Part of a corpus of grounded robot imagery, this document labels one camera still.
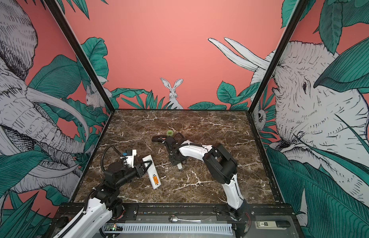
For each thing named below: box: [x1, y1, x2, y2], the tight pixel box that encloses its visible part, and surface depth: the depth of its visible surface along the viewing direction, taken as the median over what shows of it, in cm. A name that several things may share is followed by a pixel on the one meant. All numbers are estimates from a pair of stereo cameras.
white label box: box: [254, 220, 291, 230], surface depth 70 cm
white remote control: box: [141, 154, 162, 190], surface depth 79 cm
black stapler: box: [151, 135, 167, 143], surface depth 106 cm
